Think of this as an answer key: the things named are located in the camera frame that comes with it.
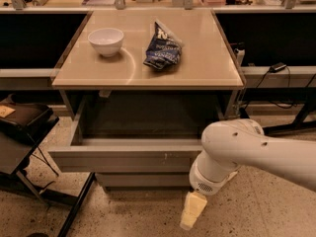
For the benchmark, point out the black bag on side table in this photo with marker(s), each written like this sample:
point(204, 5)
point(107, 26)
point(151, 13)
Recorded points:
point(22, 121)

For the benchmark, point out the black power adapter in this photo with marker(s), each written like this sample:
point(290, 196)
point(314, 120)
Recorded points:
point(277, 67)

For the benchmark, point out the grey drawer cabinet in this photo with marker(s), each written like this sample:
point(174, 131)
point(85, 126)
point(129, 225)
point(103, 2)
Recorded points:
point(141, 86)

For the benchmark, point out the white round gripper wrist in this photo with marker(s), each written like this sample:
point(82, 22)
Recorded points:
point(204, 181)

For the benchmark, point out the blue crumpled chip bag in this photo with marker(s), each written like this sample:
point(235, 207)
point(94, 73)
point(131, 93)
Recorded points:
point(165, 48)

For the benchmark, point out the black metal stand base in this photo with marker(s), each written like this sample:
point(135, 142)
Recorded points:
point(284, 101)

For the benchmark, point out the white ceramic bowl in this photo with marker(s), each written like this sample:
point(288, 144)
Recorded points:
point(107, 41)

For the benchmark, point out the grey top drawer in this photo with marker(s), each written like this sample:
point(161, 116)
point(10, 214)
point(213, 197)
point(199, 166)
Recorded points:
point(137, 135)

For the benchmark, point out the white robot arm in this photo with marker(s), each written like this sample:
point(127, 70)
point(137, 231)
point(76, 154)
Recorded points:
point(229, 144)

